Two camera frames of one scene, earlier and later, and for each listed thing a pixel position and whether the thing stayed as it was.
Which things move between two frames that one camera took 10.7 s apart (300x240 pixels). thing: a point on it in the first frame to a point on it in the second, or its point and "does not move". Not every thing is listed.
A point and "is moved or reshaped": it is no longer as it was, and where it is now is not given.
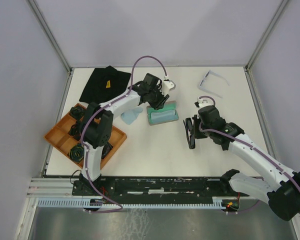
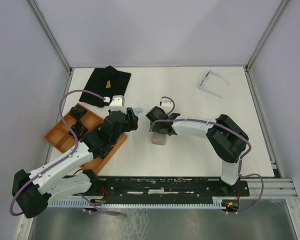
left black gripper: x=160 y=104 to x=132 y=123
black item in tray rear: x=77 y=112 does not move
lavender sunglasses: x=208 y=91 does not move
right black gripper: x=194 y=131 to x=151 y=128
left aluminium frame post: x=51 y=35 does not move
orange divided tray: x=65 y=136 does not move
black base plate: x=155 y=187 does not move
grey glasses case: x=167 y=114 is moved or reshaped
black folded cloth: x=104 y=84 does not move
